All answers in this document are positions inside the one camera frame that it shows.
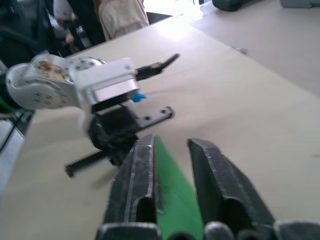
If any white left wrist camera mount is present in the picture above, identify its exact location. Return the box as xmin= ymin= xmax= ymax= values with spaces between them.
xmin=67 ymin=57 xmax=141 ymax=137

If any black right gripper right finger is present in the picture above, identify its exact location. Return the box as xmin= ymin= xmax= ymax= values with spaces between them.
xmin=186 ymin=137 xmax=276 ymax=224

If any dark case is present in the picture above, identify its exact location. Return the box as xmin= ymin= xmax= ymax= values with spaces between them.
xmin=211 ymin=0 xmax=267 ymax=13

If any small blue clip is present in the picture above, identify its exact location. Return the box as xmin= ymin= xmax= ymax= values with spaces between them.
xmin=132 ymin=91 xmax=148 ymax=103

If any green paper sheet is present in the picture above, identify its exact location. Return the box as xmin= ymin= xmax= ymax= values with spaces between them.
xmin=153 ymin=136 xmax=206 ymax=240

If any grey box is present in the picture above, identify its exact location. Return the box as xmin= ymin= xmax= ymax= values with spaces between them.
xmin=279 ymin=0 xmax=320 ymax=9

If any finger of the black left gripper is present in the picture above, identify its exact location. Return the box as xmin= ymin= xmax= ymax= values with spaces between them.
xmin=64 ymin=149 xmax=118 ymax=179
xmin=135 ymin=52 xmax=181 ymax=81

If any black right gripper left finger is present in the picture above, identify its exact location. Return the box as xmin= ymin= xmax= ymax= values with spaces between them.
xmin=103 ymin=134 xmax=159 ymax=225

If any person in beige jacket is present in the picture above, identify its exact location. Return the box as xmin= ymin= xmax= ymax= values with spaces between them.
xmin=97 ymin=0 xmax=150 ymax=41

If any person in dark clothing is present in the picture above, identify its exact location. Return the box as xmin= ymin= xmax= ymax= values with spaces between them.
xmin=71 ymin=0 xmax=107 ymax=50

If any beige side table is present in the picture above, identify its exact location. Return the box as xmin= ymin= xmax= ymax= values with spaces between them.
xmin=192 ymin=0 xmax=320 ymax=97

